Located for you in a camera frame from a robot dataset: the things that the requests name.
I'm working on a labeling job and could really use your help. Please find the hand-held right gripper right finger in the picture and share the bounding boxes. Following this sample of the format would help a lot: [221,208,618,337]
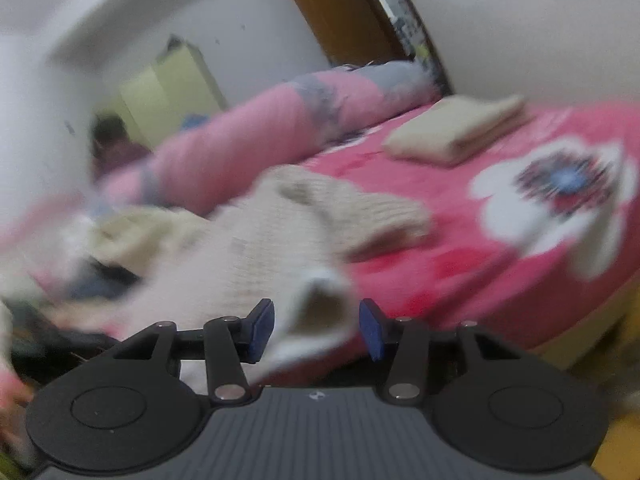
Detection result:
[359,298,523,406]

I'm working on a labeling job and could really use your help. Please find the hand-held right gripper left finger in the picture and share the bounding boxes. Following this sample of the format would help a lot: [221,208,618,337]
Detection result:
[114,298,275,406]

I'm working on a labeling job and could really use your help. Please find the beige checkered knit cardigan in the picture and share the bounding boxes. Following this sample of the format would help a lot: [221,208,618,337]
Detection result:
[115,165,434,395]

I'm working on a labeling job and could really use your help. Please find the pink floral blanket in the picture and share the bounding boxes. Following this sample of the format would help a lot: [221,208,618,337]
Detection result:
[297,100,640,363]

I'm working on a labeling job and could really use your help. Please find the cream fleece garment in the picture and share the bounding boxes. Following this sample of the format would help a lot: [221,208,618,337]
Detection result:
[89,206,212,272]

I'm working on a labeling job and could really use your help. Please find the black garment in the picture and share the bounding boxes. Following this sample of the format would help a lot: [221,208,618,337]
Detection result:
[70,257,144,302]

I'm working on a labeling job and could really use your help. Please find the pink grey rolled quilt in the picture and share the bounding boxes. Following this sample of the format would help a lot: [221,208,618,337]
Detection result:
[95,60,442,217]

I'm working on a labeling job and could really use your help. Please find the folded beige garment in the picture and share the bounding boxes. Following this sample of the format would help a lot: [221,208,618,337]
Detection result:
[382,94,532,167]

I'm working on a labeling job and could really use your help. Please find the pale yellow cabinet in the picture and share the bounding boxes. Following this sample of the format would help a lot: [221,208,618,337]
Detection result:
[117,35,229,147]

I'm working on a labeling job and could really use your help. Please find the brown wooden door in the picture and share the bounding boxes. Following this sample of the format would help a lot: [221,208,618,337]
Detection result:
[275,0,407,69]

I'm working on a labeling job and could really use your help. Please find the dark brown door frame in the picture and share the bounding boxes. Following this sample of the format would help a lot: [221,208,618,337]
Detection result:
[350,0,454,97]

